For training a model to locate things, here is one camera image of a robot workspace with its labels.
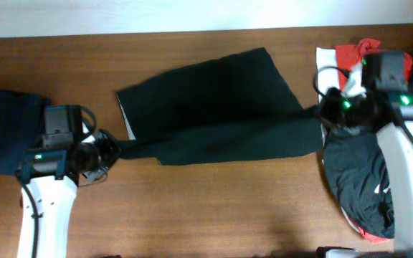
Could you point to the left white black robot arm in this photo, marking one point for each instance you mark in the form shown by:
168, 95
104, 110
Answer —
71, 147

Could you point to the white garment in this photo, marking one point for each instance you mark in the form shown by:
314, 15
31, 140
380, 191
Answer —
327, 76

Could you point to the black shorts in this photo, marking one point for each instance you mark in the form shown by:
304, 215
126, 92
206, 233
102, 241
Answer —
236, 108

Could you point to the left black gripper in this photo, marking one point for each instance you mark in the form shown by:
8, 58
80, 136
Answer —
105, 150

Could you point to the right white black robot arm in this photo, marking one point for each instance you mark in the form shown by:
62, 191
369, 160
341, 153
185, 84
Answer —
383, 77

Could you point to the red garment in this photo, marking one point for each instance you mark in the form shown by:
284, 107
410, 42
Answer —
349, 55

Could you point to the folded navy blue garment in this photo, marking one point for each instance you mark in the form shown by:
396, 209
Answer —
21, 124

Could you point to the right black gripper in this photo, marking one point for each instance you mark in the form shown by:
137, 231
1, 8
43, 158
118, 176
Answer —
330, 108

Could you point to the black printed t-shirt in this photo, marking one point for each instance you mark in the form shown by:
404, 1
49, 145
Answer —
357, 177

